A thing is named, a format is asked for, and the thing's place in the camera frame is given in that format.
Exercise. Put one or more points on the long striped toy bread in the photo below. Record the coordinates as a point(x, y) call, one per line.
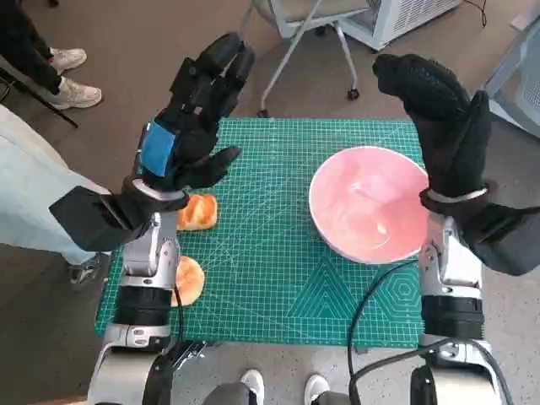
point(200, 213)

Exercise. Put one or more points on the green cutting mat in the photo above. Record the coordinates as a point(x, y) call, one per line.
point(261, 261)

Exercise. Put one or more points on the black stand leg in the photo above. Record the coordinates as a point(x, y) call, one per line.
point(63, 118)

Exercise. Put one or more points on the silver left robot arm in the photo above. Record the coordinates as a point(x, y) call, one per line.
point(143, 249)

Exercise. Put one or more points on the pink bowl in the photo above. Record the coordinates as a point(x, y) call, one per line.
point(358, 202)

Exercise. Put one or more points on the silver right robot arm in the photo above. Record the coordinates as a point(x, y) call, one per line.
point(460, 274)

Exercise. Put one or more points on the grey office chair on castors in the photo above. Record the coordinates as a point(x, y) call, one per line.
point(325, 10)

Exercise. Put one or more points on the round toy bread bun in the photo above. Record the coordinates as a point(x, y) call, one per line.
point(190, 280)

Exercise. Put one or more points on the black metal table strut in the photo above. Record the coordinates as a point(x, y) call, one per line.
point(190, 352)

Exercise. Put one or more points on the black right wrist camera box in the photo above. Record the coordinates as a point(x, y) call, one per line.
point(506, 244)

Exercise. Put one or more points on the pale blue mesh chair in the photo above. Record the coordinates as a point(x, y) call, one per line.
point(523, 84)

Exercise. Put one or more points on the white perforated cabinet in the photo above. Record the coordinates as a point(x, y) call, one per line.
point(413, 17)

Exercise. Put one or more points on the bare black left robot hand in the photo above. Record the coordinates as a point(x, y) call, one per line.
point(198, 105)

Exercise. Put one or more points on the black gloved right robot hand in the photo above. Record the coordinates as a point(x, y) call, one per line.
point(447, 135)

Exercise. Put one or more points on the person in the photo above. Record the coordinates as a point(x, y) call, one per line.
point(253, 381)
point(29, 190)
point(21, 42)

